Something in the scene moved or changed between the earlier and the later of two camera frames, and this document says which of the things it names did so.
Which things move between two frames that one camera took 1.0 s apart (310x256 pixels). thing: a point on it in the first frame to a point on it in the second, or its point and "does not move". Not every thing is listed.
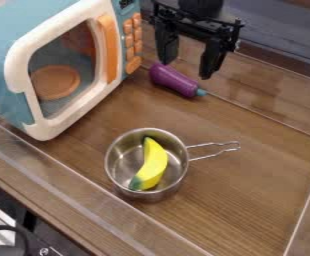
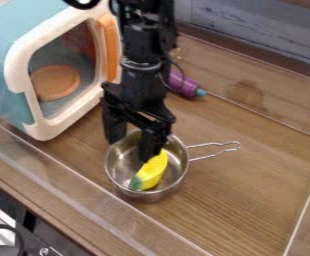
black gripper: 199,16 to 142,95
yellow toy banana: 154,168 does not move
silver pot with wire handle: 126,159 does not move
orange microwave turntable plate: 55,81 does not move
